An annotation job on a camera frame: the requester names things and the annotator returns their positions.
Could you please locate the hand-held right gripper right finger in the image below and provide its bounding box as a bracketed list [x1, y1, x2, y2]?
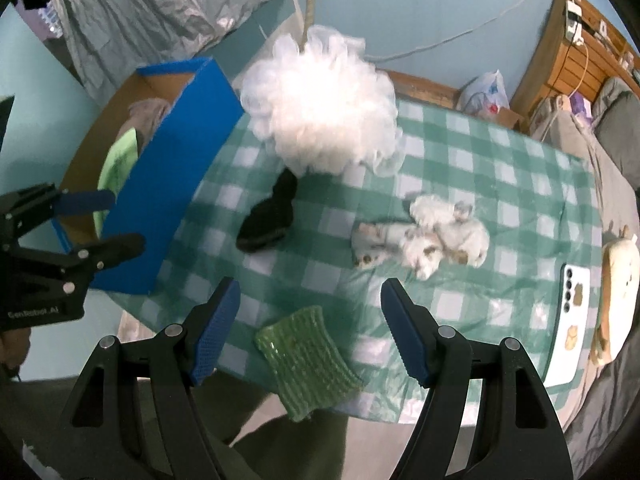
[380, 278, 576, 480]

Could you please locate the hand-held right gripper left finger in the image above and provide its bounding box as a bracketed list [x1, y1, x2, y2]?
[59, 276, 242, 480]

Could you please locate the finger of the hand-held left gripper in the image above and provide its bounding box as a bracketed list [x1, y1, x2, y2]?
[0, 183, 117, 246]
[15, 232, 147, 291]

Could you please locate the light green cloth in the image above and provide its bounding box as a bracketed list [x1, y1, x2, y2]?
[92, 127, 140, 233]

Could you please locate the blue cardboard box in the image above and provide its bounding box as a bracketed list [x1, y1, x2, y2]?
[52, 57, 246, 295]

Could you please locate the green knitted dishcloth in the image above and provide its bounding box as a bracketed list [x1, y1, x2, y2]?
[254, 305, 366, 423]

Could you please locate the pink grey fleece mitten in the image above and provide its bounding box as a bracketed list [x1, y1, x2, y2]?
[127, 99, 173, 153]

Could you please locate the person's left hand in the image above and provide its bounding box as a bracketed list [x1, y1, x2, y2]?
[0, 330, 31, 378]

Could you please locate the black sock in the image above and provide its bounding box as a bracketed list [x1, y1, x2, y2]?
[236, 167, 299, 253]

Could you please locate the white smartphone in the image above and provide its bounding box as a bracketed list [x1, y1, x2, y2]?
[545, 264, 593, 388]

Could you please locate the green checked tablecloth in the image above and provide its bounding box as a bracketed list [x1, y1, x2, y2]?
[110, 92, 603, 428]

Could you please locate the silver foil curtain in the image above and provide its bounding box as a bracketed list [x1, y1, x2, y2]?
[37, 0, 301, 106]

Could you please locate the toast-shaped plush pillow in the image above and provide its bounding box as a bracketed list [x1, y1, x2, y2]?
[589, 237, 640, 366]

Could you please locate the grey bed cover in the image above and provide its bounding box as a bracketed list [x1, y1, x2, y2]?
[530, 110, 640, 476]

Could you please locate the flat brown cardboard box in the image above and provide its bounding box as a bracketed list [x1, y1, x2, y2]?
[492, 107, 526, 133]

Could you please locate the white mesh bath pouf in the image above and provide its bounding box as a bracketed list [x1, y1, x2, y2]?
[240, 25, 405, 177]

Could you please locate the white blue plastic bag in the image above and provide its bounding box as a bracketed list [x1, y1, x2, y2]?
[459, 70, 511, 121]

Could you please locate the dark grey pillow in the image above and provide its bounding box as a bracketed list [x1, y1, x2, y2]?
[592, 77, 640, 186]

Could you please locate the wooden headboard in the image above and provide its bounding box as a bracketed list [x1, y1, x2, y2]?
[510, 0, 640, 126]

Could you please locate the white power cable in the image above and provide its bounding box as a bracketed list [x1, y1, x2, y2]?
[372, 0, 561, 61]

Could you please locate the beige corrugated hose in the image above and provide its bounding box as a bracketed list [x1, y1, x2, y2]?
[297, 0, 319, 43]

